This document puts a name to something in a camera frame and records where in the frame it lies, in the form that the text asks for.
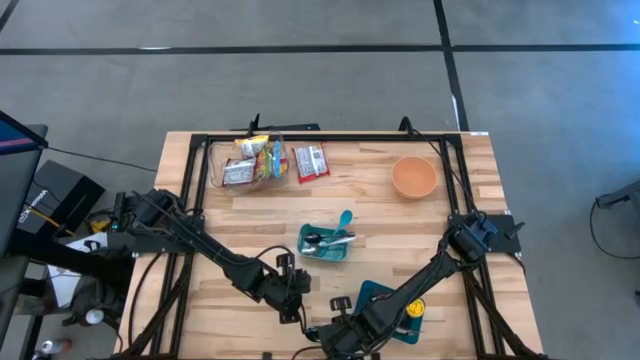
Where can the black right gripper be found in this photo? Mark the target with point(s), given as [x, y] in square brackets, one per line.
[345, 335]

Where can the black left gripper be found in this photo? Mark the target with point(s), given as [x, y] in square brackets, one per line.
[287, 290]

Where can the dull steel spoon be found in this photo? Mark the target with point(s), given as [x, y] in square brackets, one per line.
[312, 238]

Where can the yellow-lid spice jar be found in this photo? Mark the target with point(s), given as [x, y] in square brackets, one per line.
[415, 307]

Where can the teal plastic spoon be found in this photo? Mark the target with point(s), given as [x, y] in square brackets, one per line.
[345, 218]

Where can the red packet white label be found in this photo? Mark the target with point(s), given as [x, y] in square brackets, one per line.
[310, 162]

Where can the lime chili ramen packet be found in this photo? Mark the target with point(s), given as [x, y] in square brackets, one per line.
[262, 167]

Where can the blue-edged clear noodle packet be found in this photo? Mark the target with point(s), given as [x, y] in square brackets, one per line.
[276, 157]

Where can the yellow chicken ramen packet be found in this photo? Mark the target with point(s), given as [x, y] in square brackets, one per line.
[250, 146]

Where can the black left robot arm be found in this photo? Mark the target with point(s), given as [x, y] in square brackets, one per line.
[215, 252]

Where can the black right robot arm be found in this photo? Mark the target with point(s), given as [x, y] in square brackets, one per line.
[425, 275]

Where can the deep blue plastic tray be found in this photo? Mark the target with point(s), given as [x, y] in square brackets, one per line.
[365, 295]

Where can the teal plastic container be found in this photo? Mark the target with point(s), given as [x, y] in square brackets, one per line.
[330, 252]

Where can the clear plastic bin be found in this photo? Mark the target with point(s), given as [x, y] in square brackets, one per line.
[217, 170]

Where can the orange bowl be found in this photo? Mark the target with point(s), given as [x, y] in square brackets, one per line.
[414, 176]

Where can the white-capped bottle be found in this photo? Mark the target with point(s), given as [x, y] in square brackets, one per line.
[94, 316]

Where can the black tripod stand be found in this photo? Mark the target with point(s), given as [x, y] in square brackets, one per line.
[75, 260]

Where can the white paper sheet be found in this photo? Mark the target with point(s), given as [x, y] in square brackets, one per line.
[65, 285]

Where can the silver drink can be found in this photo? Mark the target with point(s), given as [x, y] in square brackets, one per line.
[52, 346]

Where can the black case white logo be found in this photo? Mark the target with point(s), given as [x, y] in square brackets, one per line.
[60, 195]

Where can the black desktop monitor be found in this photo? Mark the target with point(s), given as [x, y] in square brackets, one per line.
[15, 190]

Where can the grey metal stand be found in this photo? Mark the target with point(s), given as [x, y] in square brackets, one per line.
[620, 197]

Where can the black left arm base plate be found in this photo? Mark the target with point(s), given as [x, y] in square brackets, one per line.
[150, 245]

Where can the black metal table frame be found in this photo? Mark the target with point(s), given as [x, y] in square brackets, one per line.
[350, 137]

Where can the black upright bracket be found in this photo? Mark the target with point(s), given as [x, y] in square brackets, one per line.
[290, 127]
[406, 126]

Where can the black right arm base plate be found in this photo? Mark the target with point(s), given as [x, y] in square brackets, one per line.
[505, 240]

